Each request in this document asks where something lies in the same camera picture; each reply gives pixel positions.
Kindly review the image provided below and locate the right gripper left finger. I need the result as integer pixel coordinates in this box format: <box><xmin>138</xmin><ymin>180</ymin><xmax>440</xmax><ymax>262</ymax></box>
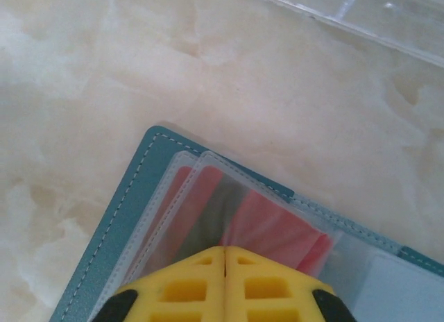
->
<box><xmin>95</xmin><ymin>246</ymin><xmax>227</xmax><ymax>322</ymax></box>

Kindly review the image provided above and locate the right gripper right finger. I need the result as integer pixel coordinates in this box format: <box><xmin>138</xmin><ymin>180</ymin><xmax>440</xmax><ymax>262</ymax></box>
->
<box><xmin>224</xmin><ymin>246</ymin><xmax>353</xmax><ymax>322</ymax></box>

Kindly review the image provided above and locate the red plastic card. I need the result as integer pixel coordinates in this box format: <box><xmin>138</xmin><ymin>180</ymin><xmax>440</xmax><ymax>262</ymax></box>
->
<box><xmin>152</xmin><ymin>166</ymin><xmax>196</xmax><ymax>253</ymax></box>
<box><xmin>192</xmin><ymin>165</ymin><xmax>336</xmax><ymax>278</ymax></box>

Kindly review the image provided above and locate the blue leather card holder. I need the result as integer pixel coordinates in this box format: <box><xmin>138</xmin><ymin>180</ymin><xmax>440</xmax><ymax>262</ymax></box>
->
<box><xmin>48</xmin><ymin>125</ymin><xmax>444</xmax><ymax>322</ymax></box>

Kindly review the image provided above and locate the clear acrylic tiered organizer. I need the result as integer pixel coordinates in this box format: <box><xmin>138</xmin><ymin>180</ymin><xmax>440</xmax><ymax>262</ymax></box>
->
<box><xmin>235</xmin><ymin>0</ymin><xmax>444</xmax><ymax>68</ymax></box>

